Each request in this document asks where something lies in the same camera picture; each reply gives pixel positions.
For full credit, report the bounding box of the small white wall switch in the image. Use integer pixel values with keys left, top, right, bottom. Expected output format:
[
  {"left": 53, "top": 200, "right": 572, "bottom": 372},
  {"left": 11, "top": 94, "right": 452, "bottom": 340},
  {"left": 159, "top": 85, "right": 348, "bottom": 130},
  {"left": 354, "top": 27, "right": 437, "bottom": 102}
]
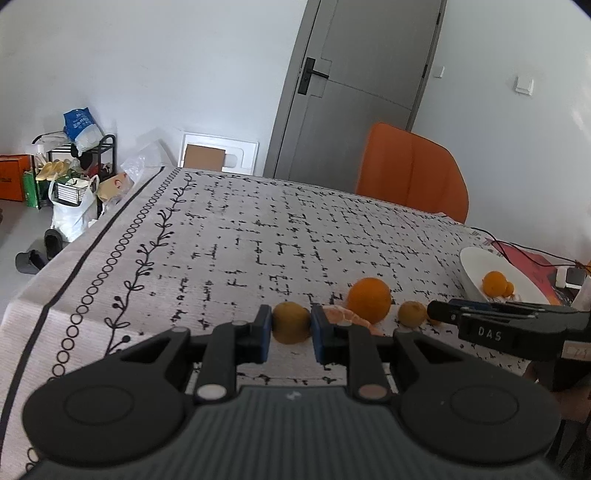
[{"left": 434, "top": 66, "right": 445, "bottom": 79}]

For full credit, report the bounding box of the green-brown fruit back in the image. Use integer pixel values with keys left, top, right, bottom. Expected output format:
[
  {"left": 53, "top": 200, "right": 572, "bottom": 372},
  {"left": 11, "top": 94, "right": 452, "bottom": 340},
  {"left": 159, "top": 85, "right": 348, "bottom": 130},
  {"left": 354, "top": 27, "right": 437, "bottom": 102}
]
[{"left": 398, "top": 301, "right": 428, "bottom": 329}]

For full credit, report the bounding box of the peeled pomelo segment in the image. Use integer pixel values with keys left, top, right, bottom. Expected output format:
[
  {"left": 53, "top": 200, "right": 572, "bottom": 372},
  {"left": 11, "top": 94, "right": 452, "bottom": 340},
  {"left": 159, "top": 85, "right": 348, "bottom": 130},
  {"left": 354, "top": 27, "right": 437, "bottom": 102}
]
[{"left": 322, "top": 305, "right": 383, "bottom": 336}]

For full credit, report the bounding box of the black cable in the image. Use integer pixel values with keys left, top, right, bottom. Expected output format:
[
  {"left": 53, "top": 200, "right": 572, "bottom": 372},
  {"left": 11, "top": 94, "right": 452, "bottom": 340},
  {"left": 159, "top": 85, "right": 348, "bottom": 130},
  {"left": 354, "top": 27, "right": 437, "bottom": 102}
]
[{"left": 466, "top": 225, "right": 591, "bottom": 278}]

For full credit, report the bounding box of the black slipper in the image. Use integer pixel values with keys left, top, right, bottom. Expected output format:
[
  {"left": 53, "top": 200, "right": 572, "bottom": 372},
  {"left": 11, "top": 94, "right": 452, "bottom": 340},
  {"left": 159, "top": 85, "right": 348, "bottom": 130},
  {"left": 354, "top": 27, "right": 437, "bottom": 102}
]
[
  {"left": 43, "top": 228, "right": 64, "bottom": 260},
  {"left": 15, "top": 249, "right": 48, "bottom": 275}
]

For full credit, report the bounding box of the patterned white tablecloth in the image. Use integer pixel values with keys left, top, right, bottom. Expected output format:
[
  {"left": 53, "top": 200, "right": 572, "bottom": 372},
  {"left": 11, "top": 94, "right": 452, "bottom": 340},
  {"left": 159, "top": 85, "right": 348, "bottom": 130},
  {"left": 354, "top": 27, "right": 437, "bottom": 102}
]
[{"left": 0, "top": 166, "right": 555, "bottom": 480}]

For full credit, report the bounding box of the green-brown fruit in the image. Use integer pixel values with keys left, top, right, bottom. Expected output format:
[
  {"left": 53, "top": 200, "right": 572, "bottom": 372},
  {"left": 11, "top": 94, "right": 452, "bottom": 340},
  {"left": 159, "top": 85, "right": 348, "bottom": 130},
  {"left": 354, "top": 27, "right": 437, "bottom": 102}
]
[
  {"left": 271, "top": 302, "right": 311, "bottom": 345},
  {"left": 398, "top": 301, "right": 428, "bottom": 329}
]

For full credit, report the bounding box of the orange chair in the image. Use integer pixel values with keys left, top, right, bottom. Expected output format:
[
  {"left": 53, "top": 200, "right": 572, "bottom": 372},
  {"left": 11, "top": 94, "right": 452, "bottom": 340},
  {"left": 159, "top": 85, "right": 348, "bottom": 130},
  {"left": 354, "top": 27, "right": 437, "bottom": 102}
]
[{"left": 356, "top": 122, "right": 469, "bottom": 223}]

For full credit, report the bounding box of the green-brown fruit front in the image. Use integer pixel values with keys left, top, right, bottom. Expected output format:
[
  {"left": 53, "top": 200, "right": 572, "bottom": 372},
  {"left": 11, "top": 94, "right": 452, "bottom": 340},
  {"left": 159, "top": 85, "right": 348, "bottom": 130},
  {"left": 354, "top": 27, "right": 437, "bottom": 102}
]
[{"left": 271, "top": 302, "right": 311, "bottom": 345}]

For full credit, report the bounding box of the white shopping bag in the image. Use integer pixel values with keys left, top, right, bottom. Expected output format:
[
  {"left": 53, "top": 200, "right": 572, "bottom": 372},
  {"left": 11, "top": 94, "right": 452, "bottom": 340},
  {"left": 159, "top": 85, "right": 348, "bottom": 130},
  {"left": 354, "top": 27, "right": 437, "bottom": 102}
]
[{"left": 48, "top": 175, "right": 99, "bottom": 243}]

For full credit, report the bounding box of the clear plastic bag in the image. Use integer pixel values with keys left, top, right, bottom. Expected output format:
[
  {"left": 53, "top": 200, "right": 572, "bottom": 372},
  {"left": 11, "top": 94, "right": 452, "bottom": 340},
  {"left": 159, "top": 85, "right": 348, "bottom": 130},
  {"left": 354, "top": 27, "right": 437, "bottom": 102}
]
[{"left": 121, "top": 153, "right": 149, "bottom": 183}]

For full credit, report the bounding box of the orange paper bag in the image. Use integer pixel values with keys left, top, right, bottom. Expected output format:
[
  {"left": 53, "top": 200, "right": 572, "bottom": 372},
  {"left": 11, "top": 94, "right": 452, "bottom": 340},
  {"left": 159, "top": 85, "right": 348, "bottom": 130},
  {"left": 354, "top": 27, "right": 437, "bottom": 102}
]
[{"left": 0, "top": 154, "right": 31, "bottom": 202}]

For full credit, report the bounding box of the grey door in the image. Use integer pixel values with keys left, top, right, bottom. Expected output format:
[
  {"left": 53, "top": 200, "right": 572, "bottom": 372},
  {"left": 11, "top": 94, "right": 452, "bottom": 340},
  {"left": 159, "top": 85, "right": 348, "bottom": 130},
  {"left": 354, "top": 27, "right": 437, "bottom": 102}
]
[{"left": 263, "top": 0, "right": 447, "bottom": 192}]

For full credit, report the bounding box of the black metal rack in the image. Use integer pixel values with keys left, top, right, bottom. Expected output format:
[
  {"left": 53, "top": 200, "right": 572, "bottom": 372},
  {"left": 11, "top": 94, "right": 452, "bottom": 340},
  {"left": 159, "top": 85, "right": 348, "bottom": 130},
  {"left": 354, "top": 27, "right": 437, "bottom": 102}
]
[{"left": 30, "top": 131, "right": 117, "bottom": 210}]

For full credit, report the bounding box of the black door handle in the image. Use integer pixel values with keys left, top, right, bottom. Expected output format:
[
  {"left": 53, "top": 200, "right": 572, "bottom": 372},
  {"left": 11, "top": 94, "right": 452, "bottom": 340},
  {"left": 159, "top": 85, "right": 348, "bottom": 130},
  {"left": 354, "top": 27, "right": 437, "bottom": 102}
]
[{"left": 297, "top": 57, "right": 329, "bottom": 95}]

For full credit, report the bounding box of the green box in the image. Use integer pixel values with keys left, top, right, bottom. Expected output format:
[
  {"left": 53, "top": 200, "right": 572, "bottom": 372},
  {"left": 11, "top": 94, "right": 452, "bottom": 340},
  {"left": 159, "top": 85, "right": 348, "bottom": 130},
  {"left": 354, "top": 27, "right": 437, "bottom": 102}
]
[{"left": 22, "top": 171, "right": 42, "bottom": 210}]

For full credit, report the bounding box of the black slipper back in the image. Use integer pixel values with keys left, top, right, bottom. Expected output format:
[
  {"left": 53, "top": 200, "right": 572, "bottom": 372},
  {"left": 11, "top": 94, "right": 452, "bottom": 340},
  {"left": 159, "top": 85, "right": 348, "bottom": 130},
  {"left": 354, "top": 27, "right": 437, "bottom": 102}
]
[{"left": 43, "top": 228, "right": 64, "bottom": 260}]

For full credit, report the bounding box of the white ceramic plate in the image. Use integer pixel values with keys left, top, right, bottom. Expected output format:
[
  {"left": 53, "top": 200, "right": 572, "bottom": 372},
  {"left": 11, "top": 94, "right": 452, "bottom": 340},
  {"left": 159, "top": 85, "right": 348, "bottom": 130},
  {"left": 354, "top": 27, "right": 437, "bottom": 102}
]
[{"left": 459, "top": 247, "right": 549, "bottom": 305}]

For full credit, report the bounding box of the large orange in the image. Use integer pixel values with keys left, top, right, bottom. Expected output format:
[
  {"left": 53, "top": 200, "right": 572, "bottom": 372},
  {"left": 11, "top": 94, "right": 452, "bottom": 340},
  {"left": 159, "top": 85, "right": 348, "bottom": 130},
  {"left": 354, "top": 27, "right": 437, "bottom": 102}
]
[
  {"left": 482, "top": 271, "right": 508, "bottom": 298},
  {"left": 346, "top": 278, "right": 392, "bottom": 325}
]

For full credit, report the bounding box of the white framed board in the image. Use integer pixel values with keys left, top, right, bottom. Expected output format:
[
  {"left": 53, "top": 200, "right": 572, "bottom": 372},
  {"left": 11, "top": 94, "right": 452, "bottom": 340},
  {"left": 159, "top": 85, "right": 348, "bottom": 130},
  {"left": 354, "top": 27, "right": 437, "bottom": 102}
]
[{"left": 178, "top": 133, "right": 259, "bottom": 175}]

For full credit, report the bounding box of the blue white plastic bag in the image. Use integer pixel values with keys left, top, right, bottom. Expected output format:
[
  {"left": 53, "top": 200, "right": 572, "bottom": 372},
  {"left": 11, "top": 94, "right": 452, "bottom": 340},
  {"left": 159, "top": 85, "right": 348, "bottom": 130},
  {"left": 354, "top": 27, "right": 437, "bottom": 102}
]
[{"left": 63, "top": 107, "right": 103, "bottom": 154}]

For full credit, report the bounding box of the large orange front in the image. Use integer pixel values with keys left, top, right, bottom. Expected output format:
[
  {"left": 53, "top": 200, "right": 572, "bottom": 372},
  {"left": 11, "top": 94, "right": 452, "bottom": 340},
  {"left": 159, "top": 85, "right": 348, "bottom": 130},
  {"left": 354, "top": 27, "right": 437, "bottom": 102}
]
[{"left": 482, "top": 271, "right": 508, "bottom": 298}]

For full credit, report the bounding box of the red orange table mat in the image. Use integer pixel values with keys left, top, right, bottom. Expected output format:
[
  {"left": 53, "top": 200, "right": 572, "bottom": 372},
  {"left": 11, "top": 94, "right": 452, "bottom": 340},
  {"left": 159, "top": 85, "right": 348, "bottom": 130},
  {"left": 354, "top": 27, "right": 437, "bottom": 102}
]
[{"left": 486, "top": 240, "right": 590, "bottom": 306}]

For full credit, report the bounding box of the large orange back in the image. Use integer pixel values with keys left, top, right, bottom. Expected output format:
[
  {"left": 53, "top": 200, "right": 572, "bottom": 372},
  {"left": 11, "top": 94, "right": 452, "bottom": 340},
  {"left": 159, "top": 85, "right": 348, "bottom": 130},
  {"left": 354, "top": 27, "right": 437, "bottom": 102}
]
[{"left": 346, "top": 278, "right": 392, "bottom": 325}]

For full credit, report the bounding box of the black slipper front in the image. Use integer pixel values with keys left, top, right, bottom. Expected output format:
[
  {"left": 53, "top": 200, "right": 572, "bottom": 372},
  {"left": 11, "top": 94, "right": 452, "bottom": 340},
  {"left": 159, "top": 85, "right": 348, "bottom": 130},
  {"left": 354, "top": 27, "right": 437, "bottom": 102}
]
[{"left": 15, "top": 249, "right": 48, "bottom": 275}]

